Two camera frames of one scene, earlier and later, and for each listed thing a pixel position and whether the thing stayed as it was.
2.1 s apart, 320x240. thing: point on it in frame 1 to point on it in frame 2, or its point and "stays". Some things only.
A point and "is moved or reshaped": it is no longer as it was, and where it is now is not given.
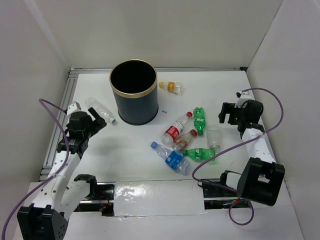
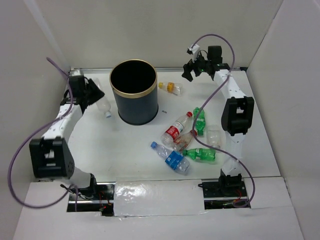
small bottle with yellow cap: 178,88 stays
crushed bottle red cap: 182,141 stays
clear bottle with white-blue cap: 103,110 is moved or reshaped
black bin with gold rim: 134,83 stays
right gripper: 228,108 to 188,67
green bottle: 199,119 stays
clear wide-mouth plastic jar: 214,135 stays
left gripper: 97,124 to 98,92
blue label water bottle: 175,159 stays
